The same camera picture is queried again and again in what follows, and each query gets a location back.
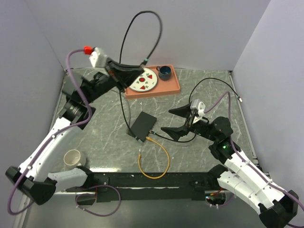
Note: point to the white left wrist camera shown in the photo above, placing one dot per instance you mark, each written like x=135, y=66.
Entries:
x=97, y=56

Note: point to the salmon pink tray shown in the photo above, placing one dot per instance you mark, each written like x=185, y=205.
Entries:
x=169, y=87

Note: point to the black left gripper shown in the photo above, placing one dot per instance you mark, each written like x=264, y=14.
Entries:
x=121, y=78

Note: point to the dark blue mug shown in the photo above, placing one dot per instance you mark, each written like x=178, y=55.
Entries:
x=164, y=72

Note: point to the black network switch box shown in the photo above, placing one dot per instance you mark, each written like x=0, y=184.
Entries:
x=142, y=126

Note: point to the white paper cup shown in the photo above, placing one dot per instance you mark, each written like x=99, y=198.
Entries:
x=74, y=158

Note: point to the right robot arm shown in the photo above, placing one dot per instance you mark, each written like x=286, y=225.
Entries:
x=275, y=206

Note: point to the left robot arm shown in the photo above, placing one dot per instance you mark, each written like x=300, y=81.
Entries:
x=34, y=177

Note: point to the white watermelon pattern plate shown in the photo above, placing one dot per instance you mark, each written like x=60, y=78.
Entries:
x=145, y=82

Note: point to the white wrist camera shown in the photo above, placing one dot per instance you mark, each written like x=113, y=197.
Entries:
x=97, y=56
x=197, y=110

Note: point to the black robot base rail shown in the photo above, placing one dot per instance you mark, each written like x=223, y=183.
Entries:
x=135, y=186

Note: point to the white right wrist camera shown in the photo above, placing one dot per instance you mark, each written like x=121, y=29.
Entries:
x=197, y=110

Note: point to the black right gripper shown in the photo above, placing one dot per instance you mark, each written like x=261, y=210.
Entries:
x=175, y=133

